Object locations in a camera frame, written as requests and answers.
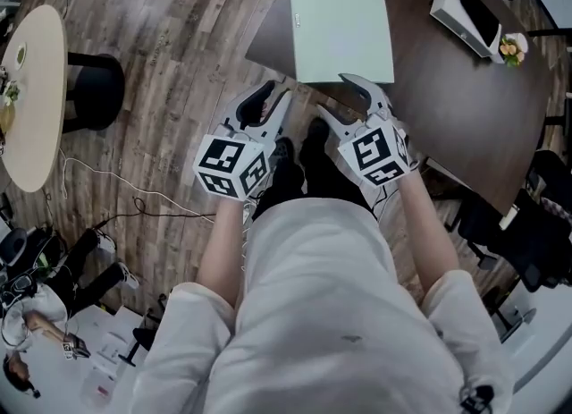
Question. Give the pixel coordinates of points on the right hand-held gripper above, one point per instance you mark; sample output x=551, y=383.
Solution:
x=380, y=153

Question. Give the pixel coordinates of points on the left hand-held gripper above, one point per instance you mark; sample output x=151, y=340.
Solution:
x=228, y=164

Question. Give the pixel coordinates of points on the person's right forearm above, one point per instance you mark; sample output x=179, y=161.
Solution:
x=426, y=229

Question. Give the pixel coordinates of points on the person's left forearm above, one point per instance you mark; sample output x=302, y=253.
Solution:
x=225, y=247

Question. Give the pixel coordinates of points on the person's right shoe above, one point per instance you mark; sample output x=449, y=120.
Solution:
x=318, y=128

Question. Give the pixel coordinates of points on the person's shoe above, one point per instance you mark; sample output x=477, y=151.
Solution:
x=284, y=150
x=318, y=128

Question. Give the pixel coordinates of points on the person's left shoe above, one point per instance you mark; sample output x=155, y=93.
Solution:
x=284, y=150

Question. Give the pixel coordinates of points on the person's black trousers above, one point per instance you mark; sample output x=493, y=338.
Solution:
x=326, y=175

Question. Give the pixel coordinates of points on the white rectangular box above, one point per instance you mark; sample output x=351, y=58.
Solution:
x=451, y=19

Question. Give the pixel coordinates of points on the small flower pot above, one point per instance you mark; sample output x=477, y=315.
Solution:
x=513, y=49

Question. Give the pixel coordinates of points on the person's white shirt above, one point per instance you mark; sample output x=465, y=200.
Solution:
x=322, y=314

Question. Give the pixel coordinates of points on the black office chair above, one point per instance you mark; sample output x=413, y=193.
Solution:
x=532, y=233

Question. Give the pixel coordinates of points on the round beige table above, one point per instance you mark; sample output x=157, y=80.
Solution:
x=40, y=112

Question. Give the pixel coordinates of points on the green round dish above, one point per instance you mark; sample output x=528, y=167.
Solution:
x=20, y=53

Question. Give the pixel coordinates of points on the small potted plant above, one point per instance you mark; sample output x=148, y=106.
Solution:
x=10, y=90

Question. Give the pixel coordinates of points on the white desk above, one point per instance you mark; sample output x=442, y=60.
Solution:
x=107, y=358

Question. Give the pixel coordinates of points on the black clip-on microphone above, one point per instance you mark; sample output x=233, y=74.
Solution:
x=478, y=399

